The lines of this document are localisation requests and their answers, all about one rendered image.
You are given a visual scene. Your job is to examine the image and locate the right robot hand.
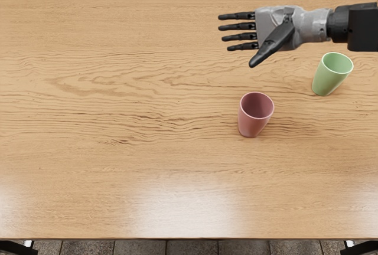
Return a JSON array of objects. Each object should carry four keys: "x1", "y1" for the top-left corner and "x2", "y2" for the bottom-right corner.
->
[{"x1": 217, "y1": 5, "x2": 332, "y2": 69}]

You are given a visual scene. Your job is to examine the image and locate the green cup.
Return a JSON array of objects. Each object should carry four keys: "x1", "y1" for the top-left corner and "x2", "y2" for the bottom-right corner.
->
[{"x1": 311, "y1": 51, "x2": 354, "y2": 97}]

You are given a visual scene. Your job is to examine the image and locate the pink cup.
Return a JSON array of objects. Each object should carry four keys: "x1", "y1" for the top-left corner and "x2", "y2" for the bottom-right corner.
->
[{"x1": 237, "y1": 91, "x2": 275, "y2": 139}]

